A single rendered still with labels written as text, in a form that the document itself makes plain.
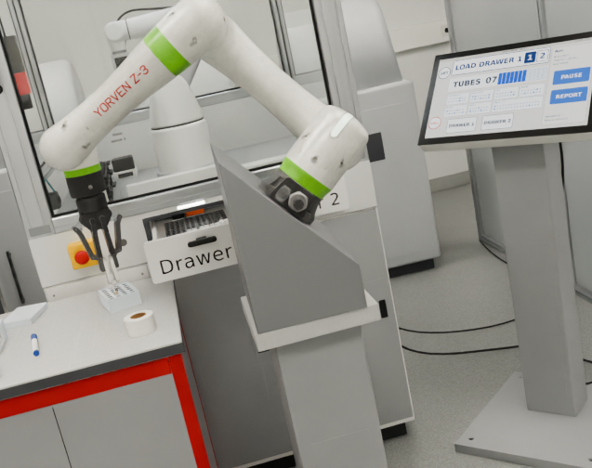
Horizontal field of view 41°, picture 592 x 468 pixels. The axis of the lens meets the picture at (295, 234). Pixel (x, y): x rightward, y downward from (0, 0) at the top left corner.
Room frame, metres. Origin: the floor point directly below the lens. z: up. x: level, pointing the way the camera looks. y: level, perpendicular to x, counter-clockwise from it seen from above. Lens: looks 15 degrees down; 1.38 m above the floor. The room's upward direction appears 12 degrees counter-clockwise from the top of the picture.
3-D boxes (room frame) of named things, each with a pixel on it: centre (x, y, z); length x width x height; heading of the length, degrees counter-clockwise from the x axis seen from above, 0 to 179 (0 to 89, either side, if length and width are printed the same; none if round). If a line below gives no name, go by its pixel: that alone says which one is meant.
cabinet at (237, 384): (2.72, 0.30, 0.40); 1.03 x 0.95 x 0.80; 98
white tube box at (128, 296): (2.01, 0.50, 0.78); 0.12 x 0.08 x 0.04; 23
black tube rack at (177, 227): (2.15, 0.27, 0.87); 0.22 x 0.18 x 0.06; 8
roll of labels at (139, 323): (1.75, 0.40, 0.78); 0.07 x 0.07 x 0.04
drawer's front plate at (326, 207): (2.28, -0.03, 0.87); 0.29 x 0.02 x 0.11; 98
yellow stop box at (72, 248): (2.18, 0.60, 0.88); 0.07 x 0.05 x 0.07; 98
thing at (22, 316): (2.06, 0.77, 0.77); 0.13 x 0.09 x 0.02; 175
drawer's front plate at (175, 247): (1.95, 0.24, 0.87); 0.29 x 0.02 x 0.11; 98
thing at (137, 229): (2.72, 0.31, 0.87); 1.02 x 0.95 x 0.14; 98
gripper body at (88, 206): (1.98, 0.49, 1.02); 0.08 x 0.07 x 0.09; 113
